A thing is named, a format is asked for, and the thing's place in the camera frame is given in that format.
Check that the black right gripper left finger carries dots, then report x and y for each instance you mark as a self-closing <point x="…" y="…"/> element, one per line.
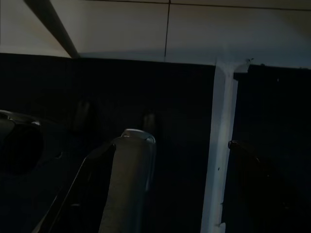
<point x="82" y="199"/>

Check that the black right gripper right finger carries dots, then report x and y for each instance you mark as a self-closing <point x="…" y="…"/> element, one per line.
<point x="267" y="199"/>

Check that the white floor tape strip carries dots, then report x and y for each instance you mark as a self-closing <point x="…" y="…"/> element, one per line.
<point x="218" y="145"/>

